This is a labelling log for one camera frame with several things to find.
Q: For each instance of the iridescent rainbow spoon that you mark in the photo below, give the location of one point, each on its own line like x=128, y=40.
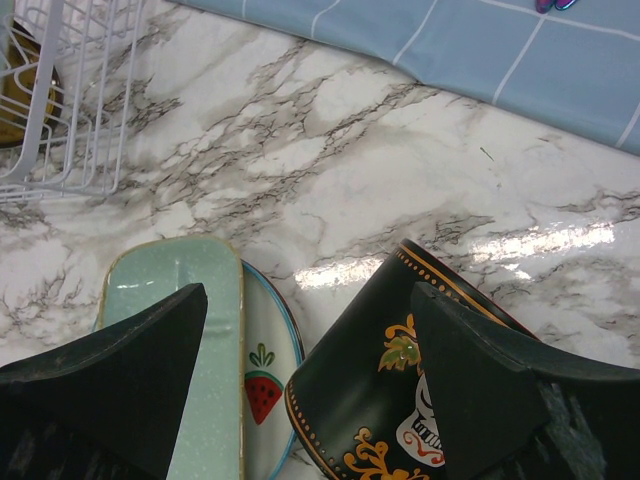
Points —
x=564, y=4

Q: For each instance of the yellow patterned round plate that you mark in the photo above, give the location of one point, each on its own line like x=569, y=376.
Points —
x=17, y=91

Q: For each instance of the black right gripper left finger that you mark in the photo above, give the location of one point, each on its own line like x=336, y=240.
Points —
x=107, y=405

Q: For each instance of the white wire dish rack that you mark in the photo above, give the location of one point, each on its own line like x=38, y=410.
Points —
x=66, y=74

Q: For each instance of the iridescent rainbow knife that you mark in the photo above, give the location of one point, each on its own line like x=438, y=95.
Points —
x=543, y=6

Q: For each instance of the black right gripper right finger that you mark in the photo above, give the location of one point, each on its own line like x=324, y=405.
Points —
x=511, y=407

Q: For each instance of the black skull pattern mug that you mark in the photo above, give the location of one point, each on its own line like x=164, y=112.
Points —
x=359, y=403

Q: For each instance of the blue checked cloth mat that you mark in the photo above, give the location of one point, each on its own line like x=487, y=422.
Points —
x=576, y=69

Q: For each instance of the white watermelon round plate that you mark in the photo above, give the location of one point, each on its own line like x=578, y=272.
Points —
x=273, y=351

